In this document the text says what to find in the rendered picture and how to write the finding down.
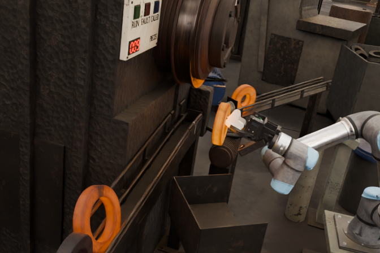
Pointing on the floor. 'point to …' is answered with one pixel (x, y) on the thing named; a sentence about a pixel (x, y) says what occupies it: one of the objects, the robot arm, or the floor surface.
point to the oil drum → (350, 14)
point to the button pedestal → (332, 182)
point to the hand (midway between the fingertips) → (222, 118)
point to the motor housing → (223, 155)
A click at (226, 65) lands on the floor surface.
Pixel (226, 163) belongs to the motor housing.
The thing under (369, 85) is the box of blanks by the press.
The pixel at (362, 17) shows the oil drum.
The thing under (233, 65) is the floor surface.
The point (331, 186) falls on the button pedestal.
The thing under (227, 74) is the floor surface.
